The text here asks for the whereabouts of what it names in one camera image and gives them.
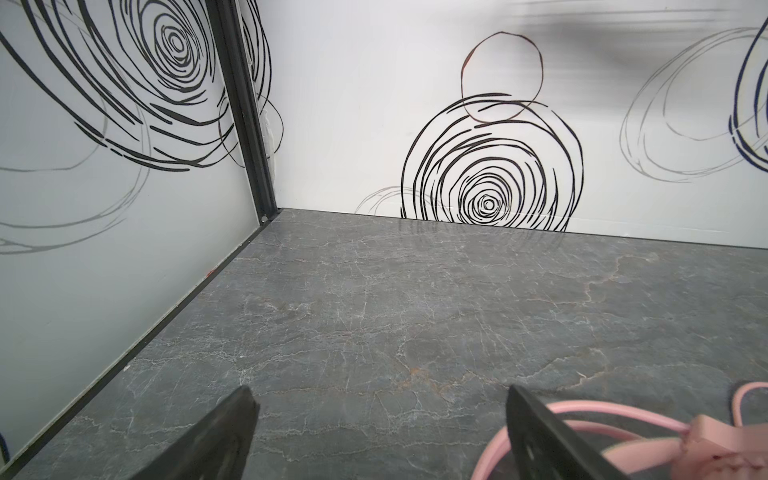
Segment pink headphones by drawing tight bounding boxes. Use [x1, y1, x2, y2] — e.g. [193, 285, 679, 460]
[472, 382, 767, 479]

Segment pink headphone cable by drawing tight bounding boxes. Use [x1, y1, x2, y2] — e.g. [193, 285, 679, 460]
[731, 381, 768, 428]

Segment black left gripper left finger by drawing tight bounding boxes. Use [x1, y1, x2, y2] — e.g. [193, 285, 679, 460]
[132, 385, 260, 480]

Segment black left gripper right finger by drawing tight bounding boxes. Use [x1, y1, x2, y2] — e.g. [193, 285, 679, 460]
[506, 385, 627, 480]

